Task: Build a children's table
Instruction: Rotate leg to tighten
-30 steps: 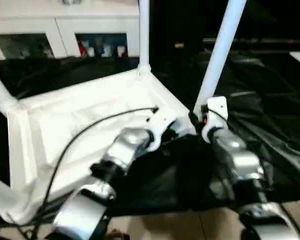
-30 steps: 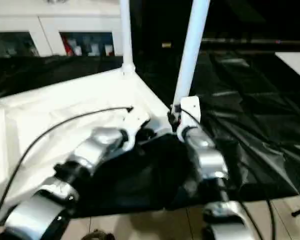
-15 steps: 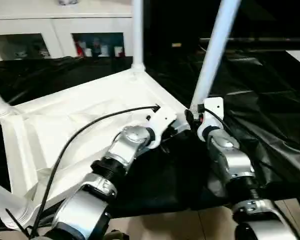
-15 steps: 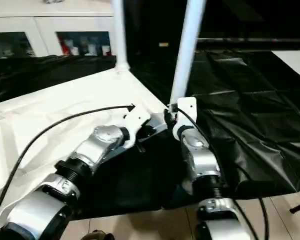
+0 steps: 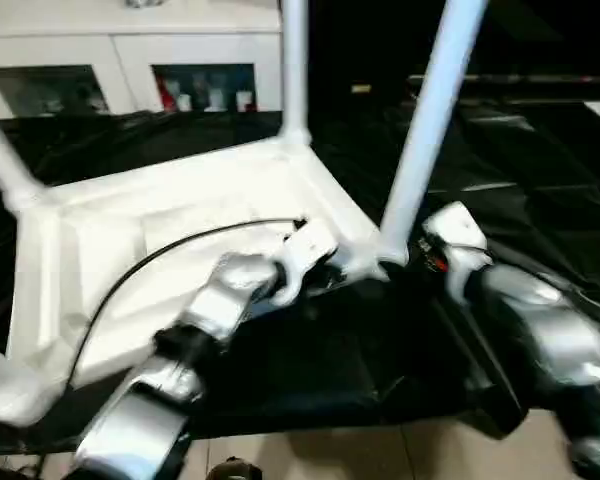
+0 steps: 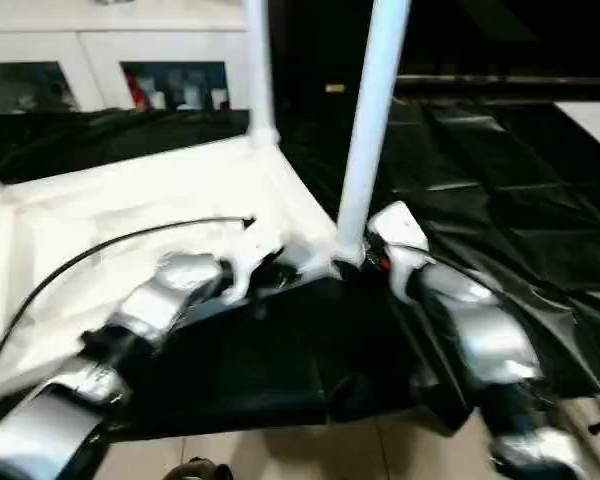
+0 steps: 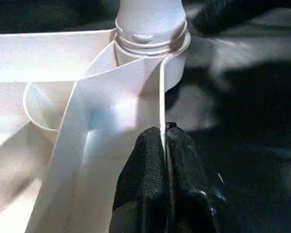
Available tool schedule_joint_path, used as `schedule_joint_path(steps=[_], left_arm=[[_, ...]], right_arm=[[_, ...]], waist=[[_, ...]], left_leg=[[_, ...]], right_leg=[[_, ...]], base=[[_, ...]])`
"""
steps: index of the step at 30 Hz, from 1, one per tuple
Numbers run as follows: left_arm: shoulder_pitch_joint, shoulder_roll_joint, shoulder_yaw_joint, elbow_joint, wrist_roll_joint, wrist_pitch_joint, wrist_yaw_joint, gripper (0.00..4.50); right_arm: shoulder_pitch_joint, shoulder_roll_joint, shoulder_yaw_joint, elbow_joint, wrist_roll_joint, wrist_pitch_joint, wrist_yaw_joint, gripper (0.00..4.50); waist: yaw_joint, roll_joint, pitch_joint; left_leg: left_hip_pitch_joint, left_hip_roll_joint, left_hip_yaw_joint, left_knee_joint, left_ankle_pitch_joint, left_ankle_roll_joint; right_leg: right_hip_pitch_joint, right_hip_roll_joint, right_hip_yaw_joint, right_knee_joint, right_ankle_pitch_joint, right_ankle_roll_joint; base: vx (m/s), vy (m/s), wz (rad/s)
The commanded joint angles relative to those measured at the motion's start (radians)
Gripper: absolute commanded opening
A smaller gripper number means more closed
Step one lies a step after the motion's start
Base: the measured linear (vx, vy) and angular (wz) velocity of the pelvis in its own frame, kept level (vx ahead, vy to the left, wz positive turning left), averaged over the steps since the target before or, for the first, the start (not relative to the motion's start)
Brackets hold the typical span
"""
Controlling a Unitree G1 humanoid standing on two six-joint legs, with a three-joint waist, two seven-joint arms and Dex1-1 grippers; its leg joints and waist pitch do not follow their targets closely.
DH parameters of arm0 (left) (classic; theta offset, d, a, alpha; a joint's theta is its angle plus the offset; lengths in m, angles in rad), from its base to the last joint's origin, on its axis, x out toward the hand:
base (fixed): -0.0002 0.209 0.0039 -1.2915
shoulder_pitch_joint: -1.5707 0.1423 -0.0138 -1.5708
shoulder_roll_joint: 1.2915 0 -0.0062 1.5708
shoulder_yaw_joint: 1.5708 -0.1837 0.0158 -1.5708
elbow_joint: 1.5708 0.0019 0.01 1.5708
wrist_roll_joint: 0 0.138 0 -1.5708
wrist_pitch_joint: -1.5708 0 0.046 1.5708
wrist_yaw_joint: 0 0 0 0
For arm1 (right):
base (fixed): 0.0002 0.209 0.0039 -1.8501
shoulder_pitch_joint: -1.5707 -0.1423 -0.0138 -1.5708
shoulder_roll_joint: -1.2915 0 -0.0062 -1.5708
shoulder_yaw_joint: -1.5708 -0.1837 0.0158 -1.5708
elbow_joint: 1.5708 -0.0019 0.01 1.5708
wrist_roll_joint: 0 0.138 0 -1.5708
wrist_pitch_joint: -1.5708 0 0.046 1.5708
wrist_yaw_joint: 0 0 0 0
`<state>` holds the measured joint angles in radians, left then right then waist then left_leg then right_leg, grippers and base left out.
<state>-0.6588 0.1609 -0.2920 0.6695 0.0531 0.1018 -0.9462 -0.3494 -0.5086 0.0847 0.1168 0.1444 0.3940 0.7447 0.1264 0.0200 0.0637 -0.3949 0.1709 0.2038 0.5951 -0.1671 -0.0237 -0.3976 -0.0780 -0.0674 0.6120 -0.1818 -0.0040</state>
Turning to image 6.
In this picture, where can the long grey metal bar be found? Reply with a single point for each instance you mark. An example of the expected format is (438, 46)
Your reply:
(505, 80)

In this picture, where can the large black case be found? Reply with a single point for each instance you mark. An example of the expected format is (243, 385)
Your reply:
(310, 50)

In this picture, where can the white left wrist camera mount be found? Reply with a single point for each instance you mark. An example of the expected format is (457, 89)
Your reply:
(252, 255)

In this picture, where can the white plastic table top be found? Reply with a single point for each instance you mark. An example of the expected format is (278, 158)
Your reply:
(130, 210)

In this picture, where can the black work mat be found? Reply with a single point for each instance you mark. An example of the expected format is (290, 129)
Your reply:
(480, 200)

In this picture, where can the white glass-door cabinet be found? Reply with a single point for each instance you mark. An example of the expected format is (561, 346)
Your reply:
(130, 45)

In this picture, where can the white flat box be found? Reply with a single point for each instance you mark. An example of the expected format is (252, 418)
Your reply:
(595, 130)

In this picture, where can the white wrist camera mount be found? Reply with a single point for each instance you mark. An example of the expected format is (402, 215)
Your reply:
(252, 255)
(400, 230)

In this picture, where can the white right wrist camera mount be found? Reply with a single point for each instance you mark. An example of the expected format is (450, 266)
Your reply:
(400, 230)

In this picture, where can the dark brown rounded object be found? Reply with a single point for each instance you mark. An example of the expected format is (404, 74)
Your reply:
(195, 471)

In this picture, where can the small tan label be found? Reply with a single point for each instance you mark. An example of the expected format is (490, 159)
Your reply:
(335, 88)

